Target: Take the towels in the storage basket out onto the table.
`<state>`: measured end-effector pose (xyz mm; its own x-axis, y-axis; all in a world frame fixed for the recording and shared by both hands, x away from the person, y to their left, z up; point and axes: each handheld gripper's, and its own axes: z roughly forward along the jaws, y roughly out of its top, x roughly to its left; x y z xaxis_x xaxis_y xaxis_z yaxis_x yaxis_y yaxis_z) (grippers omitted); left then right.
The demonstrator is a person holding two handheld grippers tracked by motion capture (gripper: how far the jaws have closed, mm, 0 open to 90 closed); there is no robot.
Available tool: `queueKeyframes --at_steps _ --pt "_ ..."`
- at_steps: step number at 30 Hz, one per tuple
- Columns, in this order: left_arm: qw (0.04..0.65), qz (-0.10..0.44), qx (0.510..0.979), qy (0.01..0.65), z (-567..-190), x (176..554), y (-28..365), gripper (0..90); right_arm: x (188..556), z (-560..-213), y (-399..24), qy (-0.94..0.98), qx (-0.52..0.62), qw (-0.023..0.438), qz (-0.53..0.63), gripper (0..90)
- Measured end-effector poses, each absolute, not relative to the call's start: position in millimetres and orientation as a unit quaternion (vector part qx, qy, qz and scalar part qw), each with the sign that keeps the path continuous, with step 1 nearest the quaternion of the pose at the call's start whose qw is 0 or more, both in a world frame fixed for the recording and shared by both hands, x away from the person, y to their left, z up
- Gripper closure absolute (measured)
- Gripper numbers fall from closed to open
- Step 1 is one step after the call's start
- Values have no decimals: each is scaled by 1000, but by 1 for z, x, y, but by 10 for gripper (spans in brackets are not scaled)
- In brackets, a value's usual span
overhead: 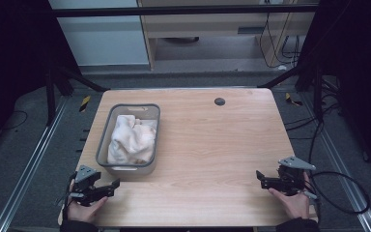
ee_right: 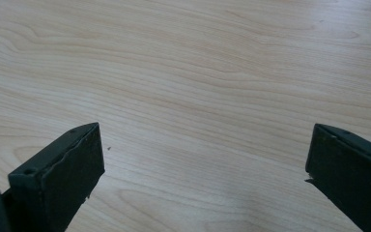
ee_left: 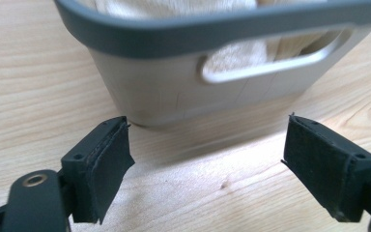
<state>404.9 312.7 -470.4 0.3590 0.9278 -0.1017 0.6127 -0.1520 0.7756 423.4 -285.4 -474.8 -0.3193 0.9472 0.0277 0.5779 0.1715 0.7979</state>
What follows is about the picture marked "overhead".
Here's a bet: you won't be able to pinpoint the black metal stand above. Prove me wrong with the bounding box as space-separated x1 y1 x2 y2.
43 63 111 128
256 62 326 123

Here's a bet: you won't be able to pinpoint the grey plastic basket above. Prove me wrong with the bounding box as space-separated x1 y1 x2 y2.
95 102 161 177

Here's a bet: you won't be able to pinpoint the black looped cable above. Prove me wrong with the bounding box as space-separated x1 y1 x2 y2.
308 170 371 216

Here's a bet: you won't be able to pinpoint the person's left hand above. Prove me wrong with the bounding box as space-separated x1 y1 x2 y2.
66 195 109 223

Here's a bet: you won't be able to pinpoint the yellow black tape strip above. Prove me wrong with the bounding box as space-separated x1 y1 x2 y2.
284 92 304 107
78 95 92 113

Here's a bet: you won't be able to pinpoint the light wooden desk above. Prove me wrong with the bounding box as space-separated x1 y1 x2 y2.
136 0 317 71

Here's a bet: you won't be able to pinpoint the black curtain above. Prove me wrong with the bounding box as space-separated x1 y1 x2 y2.
297 0 371 180
0 0 82 158

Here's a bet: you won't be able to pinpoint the white cabinet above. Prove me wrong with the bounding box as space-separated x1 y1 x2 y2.
47 0 151 68

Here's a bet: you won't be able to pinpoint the person's right hand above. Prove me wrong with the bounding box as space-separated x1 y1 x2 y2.
268 171 311 220

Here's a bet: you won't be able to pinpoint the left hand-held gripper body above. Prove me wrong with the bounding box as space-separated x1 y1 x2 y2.
69 164 102 208

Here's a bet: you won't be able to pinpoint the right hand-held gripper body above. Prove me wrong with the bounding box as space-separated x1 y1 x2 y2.
276 156 317 197

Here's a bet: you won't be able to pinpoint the black horizontal bar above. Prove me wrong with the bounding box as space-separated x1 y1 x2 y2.
49 4 321 18

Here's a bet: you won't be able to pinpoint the thin black floor cable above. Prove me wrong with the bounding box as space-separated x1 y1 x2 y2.
0 109 29 131

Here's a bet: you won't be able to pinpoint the white cloth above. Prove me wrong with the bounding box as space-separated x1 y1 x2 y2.
106 114 158 165

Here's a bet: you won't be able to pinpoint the metal floor rail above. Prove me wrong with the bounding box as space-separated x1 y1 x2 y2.
299 92 371 232
0 96 70 232

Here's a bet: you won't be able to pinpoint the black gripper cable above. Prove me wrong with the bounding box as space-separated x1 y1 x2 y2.
61 172 78 222

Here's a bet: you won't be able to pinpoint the black hanging desk cables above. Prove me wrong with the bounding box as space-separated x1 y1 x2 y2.
258 12 301 70

